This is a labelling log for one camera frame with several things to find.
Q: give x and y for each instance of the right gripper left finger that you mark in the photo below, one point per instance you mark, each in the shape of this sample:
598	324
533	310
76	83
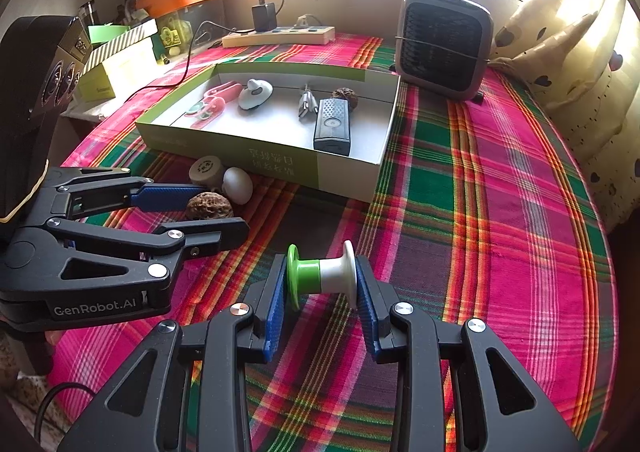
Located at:
177	369

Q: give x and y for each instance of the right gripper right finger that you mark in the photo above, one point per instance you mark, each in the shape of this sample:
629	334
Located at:
498	406

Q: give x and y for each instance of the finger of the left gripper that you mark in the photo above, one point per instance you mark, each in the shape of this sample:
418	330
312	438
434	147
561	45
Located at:
190	238
85	192

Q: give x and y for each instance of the brown walnut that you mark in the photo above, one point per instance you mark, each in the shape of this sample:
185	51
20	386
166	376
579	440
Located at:
208	205
347	94

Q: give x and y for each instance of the white egg shaped object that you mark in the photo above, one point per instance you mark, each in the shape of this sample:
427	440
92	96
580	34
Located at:
237	186

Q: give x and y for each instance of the white round cap container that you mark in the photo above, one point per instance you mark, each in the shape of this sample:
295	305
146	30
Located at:
207	171

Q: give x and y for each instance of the green white spool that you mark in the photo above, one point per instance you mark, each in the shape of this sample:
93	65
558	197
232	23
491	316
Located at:
322	276

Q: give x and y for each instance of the white round mini fan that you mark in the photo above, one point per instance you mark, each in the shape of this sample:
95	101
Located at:
255	93

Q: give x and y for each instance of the black rectangular remote device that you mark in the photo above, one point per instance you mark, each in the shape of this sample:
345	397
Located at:
332	129

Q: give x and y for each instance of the yellow green cardboard box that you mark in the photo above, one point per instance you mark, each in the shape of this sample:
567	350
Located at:
120	73

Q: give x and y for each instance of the pink plastic clip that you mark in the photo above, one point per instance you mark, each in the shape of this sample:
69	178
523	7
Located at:
228	91

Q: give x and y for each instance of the green paper box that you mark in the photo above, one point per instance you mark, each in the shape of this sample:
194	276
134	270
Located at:
101	34

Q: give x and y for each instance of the white green cardboard tray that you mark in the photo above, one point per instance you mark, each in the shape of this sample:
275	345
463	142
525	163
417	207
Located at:
272	139

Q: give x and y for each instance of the striped white box lid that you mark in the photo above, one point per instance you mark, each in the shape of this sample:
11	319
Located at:
135	34

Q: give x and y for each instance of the yellow green toy package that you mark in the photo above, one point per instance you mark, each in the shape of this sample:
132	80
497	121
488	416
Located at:
175	34

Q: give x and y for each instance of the plaid pink green tablecloth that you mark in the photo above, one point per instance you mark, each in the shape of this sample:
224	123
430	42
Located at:
480	211

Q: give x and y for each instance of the brown walnut in tray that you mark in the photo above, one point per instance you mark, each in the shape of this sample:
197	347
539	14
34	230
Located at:
347	94

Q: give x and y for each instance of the beige power strip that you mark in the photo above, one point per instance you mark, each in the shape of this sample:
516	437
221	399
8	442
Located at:
311	35

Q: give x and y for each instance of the black charger adapter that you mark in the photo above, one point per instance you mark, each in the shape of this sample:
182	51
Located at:
264	16

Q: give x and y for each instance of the beige plug on strip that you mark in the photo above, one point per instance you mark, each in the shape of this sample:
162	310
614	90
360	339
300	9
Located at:
307	20

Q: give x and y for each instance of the grey portable heater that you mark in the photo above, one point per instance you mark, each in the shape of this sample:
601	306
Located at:
443	46

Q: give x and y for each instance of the cream heart pattern curtain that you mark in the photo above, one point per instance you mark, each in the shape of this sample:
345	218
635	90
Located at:
580	60

